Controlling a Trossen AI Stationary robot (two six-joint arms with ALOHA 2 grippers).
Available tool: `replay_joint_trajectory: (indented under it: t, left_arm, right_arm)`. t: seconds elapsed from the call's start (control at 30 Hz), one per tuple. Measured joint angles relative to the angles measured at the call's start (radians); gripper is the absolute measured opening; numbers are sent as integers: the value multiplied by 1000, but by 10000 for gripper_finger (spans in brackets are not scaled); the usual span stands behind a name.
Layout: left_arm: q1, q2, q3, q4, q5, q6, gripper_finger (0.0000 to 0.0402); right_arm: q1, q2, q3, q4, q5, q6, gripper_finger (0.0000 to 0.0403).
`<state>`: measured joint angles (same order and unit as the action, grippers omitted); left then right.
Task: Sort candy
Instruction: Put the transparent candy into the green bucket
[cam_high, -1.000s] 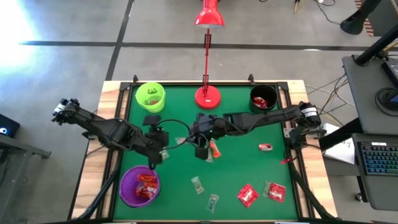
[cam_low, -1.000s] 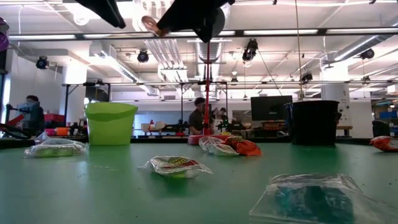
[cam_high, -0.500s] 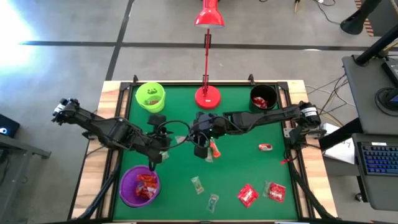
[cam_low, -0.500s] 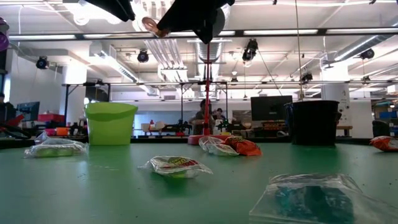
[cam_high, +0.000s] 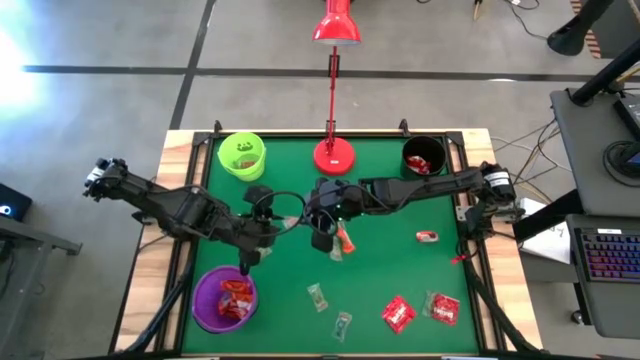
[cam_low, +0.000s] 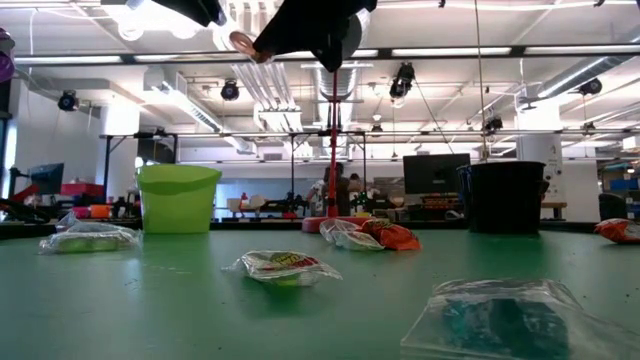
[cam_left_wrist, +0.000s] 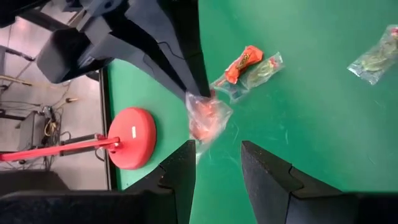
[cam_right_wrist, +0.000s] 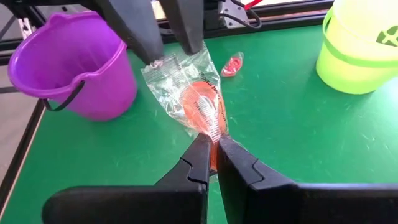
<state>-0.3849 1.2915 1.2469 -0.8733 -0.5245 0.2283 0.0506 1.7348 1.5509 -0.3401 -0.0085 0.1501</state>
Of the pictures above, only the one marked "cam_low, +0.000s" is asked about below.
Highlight clear candy packet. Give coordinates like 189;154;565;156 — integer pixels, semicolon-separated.
330;229;386;252
319;218;362;237

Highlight orange candy packet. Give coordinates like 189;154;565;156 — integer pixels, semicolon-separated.
359;218;423;252

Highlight small red white candy packet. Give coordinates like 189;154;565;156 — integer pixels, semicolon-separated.
594;218;640;245

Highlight red desk lamp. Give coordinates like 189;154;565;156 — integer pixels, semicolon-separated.
301;9;374;235

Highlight person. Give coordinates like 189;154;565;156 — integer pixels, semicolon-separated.
307;179;329;217
322;162;351;217
349;172;369;201

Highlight black computer monitor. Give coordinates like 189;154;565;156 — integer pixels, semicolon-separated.
402;153;471;196

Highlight lime green plastic bucket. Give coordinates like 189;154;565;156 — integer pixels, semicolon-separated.
135;163;223;235

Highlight purple plastic bucket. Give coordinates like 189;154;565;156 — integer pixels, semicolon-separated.
0;27;16;85

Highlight clear packet yellow red print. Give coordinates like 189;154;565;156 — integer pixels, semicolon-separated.
222;249;344;288

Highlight red storage box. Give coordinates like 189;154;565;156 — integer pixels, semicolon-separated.
59;182;106;197

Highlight black plastic bucket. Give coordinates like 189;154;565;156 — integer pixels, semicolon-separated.
457;160;547;235

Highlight tilted computer monitor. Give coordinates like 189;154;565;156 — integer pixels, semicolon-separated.
29;162;65;196

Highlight white building column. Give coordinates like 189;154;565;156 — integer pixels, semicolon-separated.
516;133;564;204

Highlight clear green gummy packet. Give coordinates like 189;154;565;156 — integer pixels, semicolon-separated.
38;212;144;255

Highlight green table mat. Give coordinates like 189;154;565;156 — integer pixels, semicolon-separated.
0;228;640;360

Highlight clear blue gummy packet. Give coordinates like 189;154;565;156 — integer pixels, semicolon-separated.
399;278;640;360

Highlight black office chair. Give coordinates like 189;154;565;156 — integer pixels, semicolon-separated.
598;192;629;221

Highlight blue storage bin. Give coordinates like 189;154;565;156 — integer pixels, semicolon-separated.
607;178;640;193

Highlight thin hanging cable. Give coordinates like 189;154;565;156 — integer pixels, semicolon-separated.
472;0;489;161

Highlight black background rig frame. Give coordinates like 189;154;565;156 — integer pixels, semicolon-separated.
99;130;369;221

